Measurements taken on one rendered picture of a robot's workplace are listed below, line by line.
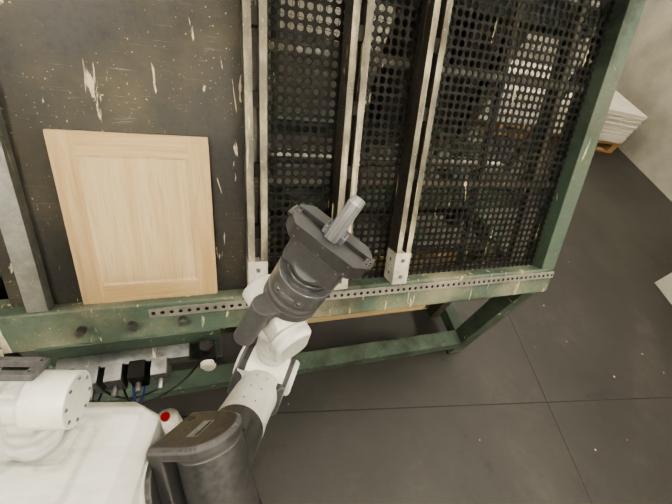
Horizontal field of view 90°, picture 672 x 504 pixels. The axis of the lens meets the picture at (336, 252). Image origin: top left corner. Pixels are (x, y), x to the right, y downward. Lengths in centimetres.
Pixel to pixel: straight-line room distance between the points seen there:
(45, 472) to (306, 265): 40
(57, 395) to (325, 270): 33
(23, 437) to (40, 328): 73
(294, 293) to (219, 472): 25
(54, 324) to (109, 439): 71
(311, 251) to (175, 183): 70
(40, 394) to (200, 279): 71
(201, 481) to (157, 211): 75
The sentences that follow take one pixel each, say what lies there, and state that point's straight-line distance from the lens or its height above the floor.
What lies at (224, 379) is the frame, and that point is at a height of 18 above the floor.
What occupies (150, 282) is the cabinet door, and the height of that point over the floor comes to 94.
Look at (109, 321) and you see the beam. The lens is 123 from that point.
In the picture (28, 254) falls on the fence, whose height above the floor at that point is 105.
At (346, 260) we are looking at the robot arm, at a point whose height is 159.
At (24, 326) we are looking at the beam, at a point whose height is 87.
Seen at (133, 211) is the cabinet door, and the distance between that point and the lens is 111.
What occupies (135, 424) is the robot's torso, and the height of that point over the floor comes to 133.
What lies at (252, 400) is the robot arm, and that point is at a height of 126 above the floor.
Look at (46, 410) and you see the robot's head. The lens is 52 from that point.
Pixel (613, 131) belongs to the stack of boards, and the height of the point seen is 30.
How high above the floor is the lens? 190
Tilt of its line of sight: 49 degrees down
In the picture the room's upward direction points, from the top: 20 degrees clockwise
